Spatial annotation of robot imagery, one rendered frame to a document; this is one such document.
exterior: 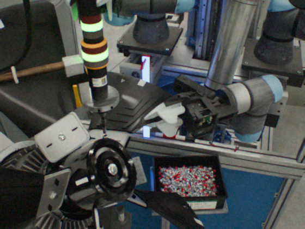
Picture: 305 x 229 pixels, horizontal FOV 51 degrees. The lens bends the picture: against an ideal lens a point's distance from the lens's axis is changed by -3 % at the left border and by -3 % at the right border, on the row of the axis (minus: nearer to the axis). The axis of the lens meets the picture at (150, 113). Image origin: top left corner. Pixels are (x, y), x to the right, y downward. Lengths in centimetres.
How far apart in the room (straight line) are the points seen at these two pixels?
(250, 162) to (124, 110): 56
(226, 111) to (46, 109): 40
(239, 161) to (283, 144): 136
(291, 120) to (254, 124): 185
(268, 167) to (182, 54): 60
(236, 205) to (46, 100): 98
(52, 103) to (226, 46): 48
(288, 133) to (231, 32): 181
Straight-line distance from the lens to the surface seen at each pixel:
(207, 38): 143
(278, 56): 128
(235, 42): 88
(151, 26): 131
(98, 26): 53
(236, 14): 87
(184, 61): 140
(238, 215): 146
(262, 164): 118
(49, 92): 62
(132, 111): 76
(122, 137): 69
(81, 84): 58
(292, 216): 214
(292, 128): 267
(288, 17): 122
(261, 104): 85
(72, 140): 63
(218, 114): 75
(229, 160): 117
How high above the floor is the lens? 168
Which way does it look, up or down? 41 degrees down
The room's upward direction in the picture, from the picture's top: straight up
